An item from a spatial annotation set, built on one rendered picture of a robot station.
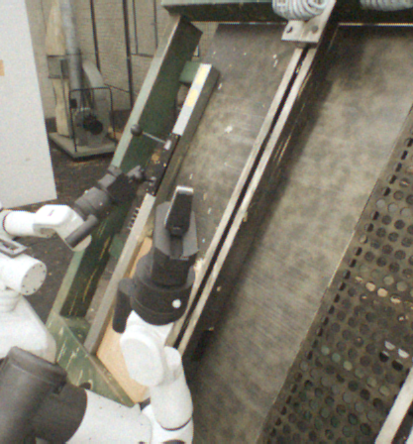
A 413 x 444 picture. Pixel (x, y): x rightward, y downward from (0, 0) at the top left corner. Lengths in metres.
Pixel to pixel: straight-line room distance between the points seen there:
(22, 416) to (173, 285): 0.29
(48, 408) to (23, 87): 4.21
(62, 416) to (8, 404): 0.08
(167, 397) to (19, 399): 0.23
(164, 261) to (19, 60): 4.29
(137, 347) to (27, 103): 4.25
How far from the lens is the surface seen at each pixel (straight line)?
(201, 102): 1.31
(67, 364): 1.51
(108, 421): 0.79
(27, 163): 4.91
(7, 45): 4.72
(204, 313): 1.03
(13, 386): 0.72
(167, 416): 0.81
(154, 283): 0.60
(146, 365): 0.68
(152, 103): 1.49
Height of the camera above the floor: 1.84
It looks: 26 degrees down
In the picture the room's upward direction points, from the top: straight up
